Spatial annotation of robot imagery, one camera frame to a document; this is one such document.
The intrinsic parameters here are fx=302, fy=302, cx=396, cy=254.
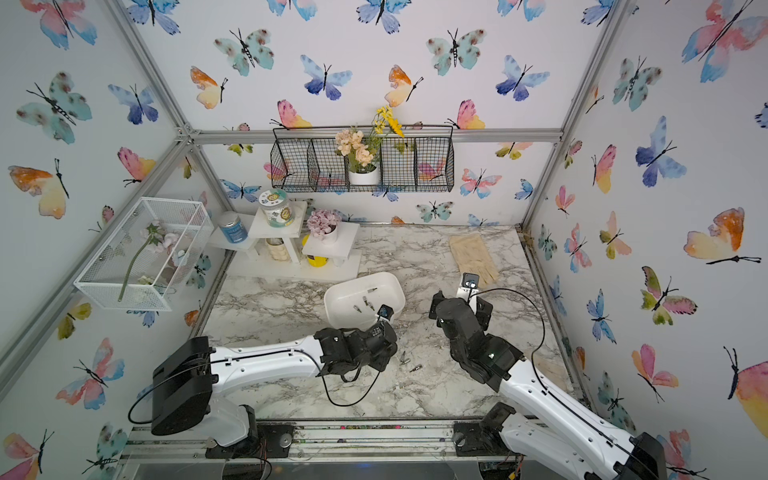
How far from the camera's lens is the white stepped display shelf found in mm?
967

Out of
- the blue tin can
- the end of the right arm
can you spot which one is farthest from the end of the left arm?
the blue tin can

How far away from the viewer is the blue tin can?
2.97 ft

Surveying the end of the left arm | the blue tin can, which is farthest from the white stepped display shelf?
the end of the left arm

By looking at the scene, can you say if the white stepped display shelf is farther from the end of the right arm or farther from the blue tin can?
the end of the right arm

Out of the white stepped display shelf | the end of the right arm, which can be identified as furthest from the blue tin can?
the end of the right arm
